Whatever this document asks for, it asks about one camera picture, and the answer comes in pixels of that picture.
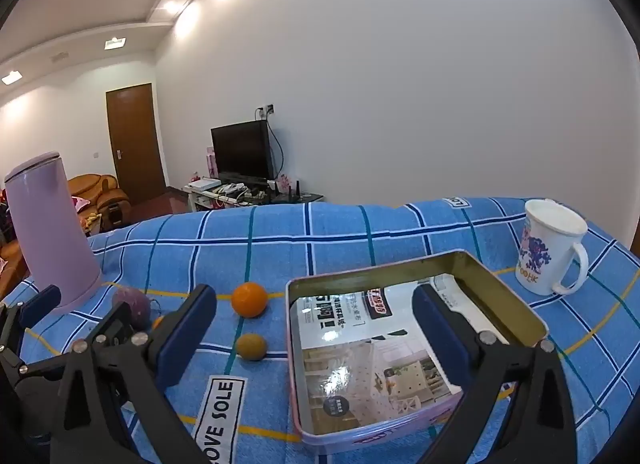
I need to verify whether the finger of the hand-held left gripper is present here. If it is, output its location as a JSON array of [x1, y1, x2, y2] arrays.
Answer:
[[90, 301, 135, 345], [0, 285, 62, 362]]

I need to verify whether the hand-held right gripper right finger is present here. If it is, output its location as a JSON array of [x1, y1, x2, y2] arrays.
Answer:
[[411, 283, 580, 464]]

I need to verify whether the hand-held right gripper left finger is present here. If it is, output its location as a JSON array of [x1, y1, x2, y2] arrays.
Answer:
[[50, 284, 217, 464]]

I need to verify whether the purple round fruit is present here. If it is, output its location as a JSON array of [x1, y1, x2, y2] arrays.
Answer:
[[111, 286, 152, 329]]

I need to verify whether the brown round fruit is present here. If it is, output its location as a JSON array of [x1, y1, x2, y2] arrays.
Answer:
[[236, 334, 267, 361]]

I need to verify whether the pink metal tin box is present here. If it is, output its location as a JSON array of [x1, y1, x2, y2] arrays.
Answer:
[[286, 250, 549, 455]]

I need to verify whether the large orange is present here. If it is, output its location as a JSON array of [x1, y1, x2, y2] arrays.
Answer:
[[231, 282, 269, 319]]

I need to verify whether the purple electric kettle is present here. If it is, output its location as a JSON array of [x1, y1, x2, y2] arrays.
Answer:
[[4, 151, 103, 315]]

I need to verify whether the printed paper leaflet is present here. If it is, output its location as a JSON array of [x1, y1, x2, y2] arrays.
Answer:
[[295, 276, 466, 435]]

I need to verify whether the brown leather armchair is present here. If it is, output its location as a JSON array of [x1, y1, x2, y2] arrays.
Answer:
[[67, 174, 133, 235]]

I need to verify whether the blue plaid cloth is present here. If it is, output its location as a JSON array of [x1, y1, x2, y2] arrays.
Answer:
[[0, 196, 640, 464]]

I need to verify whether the white television stand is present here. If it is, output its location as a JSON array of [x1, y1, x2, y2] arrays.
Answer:
[[182, 179, 325, 215]]

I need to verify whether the black router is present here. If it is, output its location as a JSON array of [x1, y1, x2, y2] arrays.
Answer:
[[272, 180, 302, 203]]

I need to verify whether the brown wooden door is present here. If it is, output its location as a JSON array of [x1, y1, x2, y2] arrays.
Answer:
[[105, 83, 167, 205]]

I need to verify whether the black flat television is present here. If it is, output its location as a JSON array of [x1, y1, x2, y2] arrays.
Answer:
[[210, 120, 275, 182]]

